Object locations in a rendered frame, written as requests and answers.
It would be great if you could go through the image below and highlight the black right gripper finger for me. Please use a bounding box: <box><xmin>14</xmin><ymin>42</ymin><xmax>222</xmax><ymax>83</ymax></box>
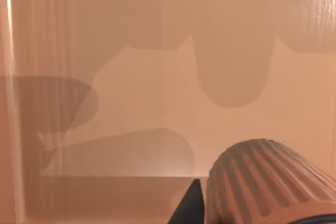
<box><xmin>167</xmin><ymin>178</ymin><xmax>205</xmax><ymax>224</ymax></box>

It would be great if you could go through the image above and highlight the ribbed tan plant pot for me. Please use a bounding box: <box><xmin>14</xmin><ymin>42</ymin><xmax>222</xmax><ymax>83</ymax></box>
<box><xmin>205</xmin><ymin>138</ymin><xmax>336</xmax><ymax>224</ymax></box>

